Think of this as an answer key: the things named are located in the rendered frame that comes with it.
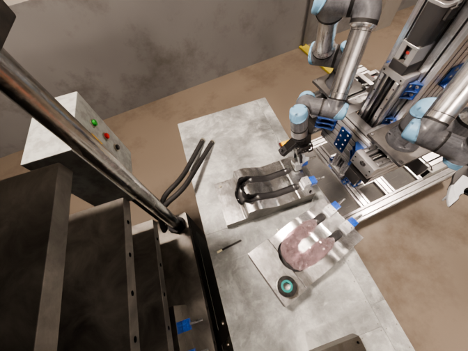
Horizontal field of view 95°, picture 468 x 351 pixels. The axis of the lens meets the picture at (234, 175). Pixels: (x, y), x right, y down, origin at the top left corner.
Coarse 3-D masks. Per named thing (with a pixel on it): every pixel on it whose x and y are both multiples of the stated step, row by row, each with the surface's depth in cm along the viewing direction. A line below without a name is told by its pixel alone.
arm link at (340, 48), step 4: (344, 44) 112; (336, 48) 113; (340, 48) 113; (336, 52) 113; (340, 52) 113; (336, 56) 114; (340, 56) 113; (336, 60) 115; (332, 64) 117; (336, 64) 116; (336, 68) 120
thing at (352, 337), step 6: (348, 336) 88; (354, 336) 85; (330, 342) 89; (336, 342) 86; (342, 342) 84; (348, 342) 84; (354, 342) 84; (360, 342) 83; (318, 348) 87; (324, 348) 84; (330, 348) 83; (336, 348) 83; (342, 348) 83; (348, 348) 83; (354, 348) 83; (360, 348) 82
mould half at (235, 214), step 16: (288, 160) 125; (240, 176) 118; (288, 176) 120; (304, 176) 119; (224, 192) 122; (256, 192) 113; (304, 192) 114; (224, 208) 117; (240, 208) 116; (256, 208) 108; (272, 208) 113
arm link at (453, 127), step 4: (464, 108) 83; (460, 112) 82; (464, 112) 81; (460, 116) 81; (464, 116) 81; (456, 120) 83; (460, 120) 81; (464, 120) 80; (452, 124) 84; (456, 124) 83; (460, 124) 82; (464, 124) 81; (448, 128) 85; (452, 128) 85; (456, 128) 84; (460, 128) 82; (464, 128) 81; (456, 132) 84; (460, 132) 83; (464, 132) 82; (464, 136) 83
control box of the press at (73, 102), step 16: (64, 96) 81; (80, 96) 83; (80, 112) 79; (32, 128) 74; (96, 128) 87; (32, 144) 70; (48, 144) 69; (64, 144) 69; (112, 144) 97; (32, 160) 67; (48, 160) 68; (64, 160) 70; (80, 160) 72; (128, 160) 109; (80, 176) 78; (96, 176) 81; (80, 192) 85; (96, 192) 88; (112, 192) 92; (144, 208) 135
